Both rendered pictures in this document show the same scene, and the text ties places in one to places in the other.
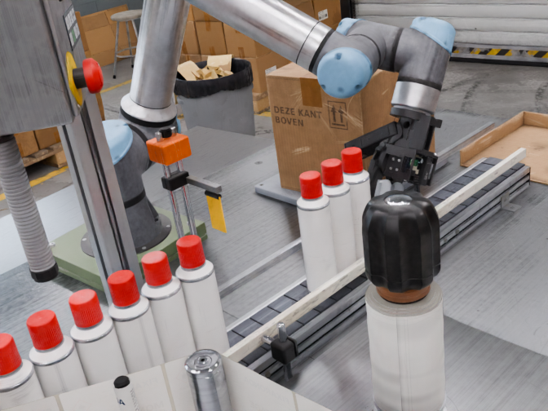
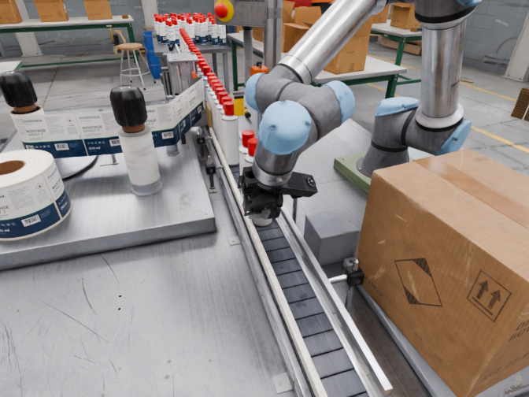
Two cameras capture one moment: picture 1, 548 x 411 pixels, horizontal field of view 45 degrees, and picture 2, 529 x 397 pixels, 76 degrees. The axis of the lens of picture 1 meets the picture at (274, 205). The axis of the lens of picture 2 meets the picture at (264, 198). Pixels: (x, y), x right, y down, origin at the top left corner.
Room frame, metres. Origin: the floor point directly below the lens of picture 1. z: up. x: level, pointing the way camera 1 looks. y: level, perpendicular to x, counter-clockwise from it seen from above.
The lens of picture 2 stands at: (1.29, -0.77, 1.42)
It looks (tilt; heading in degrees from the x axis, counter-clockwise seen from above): 34 degrees down; 114
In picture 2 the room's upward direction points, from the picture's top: straight up
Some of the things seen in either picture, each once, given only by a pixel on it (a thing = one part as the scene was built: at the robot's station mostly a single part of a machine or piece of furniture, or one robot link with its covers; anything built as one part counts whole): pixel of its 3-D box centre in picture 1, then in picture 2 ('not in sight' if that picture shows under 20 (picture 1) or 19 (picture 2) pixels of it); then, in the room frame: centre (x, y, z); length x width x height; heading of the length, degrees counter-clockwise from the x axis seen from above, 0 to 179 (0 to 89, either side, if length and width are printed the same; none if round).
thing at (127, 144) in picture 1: (109, 160); (396, 120); (1.25, 0.31, 1.04); 0.13 x 0.12 x 0.14; 155
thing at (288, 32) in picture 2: not in sight; (287, 27); (0.02, 2.58, 0.97); 0.45 x 0.38 x 0.37; 49
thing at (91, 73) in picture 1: (87, 77); (221, 10); (0.73, 0.18, 1.33); 0.04 x 0.03 x 0.04; 6
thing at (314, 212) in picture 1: (316, 233); (249, 168); (0.92, -0.06, 0.98); 0.05 x 0.05 x 0.20
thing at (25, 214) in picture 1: (22, 203); (248, 57); (0.75, 0.30, 1.18); 0.04 x 0.04 x 0.21
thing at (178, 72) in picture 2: not in sight; (187, 90); (0.43, 0.37, 1.01); 0.14 x 0.13 x 0.26; 131
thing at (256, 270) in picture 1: (326, 226); (269, 187); (0.99, -0.08, 0.96); 1.07 x 0.01 x 0.01; 131
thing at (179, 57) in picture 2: not in sight; (182, 57); (0.43, 0.37, 1.14); 0.14 x 0.11 x 0.01; 131
